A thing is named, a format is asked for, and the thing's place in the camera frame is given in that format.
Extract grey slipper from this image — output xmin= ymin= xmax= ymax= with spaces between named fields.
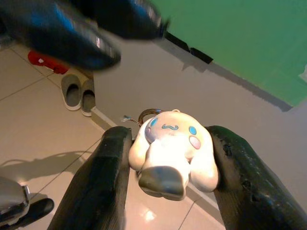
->
xmin=81 ymin=79 xmax=96 ymax=117
xmin=60 ymin=74 xmax=82 ymax=112

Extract black tape strip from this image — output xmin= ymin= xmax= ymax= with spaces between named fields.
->
xmin=165 ymin=31 xmax=192 ymax=52
xmin=190 ymin=47 xmax=214 ymax=65

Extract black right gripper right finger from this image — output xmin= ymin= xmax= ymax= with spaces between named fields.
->
xmin=206 ymin=125 xmax=307 ymax=230

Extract green paper backdrop sheet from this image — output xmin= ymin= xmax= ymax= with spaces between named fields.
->
xmin=150 ymin=0 xmax=307 ymax=107

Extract red fabric item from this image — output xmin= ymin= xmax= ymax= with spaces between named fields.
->
xmin=27 ymin=50 xmax=71 ymax=75

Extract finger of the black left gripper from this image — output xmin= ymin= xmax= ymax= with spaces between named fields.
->
xmin=0 ymin=0 xmax=122 ymax=71
xmin=71 ymin=0 xmax=171 ymax=40

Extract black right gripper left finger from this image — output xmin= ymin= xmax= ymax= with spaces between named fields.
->
xmin=47 ymin=126 xmax=134 ymax=230

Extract keys with white puppy charm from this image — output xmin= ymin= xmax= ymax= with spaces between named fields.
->
xmin=122 ymin=108 xmax=221 ymax=202

